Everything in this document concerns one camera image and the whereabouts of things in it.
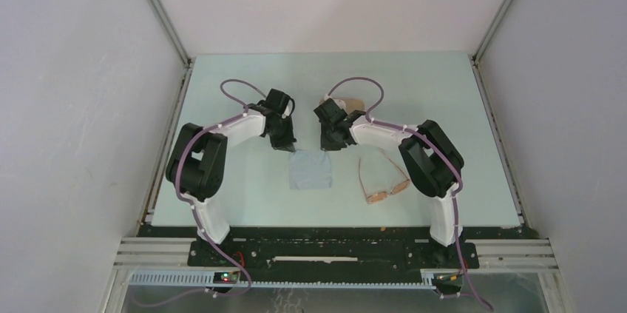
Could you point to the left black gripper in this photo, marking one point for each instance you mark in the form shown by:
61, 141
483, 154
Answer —
286, 143

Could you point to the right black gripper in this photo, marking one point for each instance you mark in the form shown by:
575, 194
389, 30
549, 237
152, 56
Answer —
329, 145

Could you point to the light blue cleaning cloth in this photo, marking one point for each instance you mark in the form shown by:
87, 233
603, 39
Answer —
309, 170

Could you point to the pink glasses case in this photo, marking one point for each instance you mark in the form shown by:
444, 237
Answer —
352, 104

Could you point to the orange tinted sunglasses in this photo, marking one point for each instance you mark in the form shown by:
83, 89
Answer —
380, 176

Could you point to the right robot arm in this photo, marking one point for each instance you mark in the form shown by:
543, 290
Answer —
432, 162

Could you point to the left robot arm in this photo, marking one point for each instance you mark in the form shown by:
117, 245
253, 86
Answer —
196, 165

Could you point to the left controller board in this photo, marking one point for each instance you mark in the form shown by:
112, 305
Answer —
226, 277

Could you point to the controller board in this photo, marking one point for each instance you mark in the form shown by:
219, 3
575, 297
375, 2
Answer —
448, 280
226, 277

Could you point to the right controller board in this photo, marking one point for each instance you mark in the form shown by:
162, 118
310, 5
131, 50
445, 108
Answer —
448, 280

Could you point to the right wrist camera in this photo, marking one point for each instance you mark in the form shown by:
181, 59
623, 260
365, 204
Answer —
339, 102

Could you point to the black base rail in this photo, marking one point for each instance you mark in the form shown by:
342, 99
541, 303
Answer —
359, 254

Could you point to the white cable duct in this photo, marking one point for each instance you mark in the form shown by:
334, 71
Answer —
211, 279

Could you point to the right aluminium frame post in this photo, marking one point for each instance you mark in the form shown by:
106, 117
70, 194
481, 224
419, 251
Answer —
492, 30

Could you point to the aluminium frame post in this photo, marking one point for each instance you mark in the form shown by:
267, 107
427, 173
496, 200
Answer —
492, 30
169, 29

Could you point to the aluminium extrusion rail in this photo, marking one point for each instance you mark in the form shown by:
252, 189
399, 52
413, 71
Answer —
515, 256

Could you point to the left aluminium frame post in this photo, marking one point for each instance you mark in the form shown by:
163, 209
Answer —
169, 29

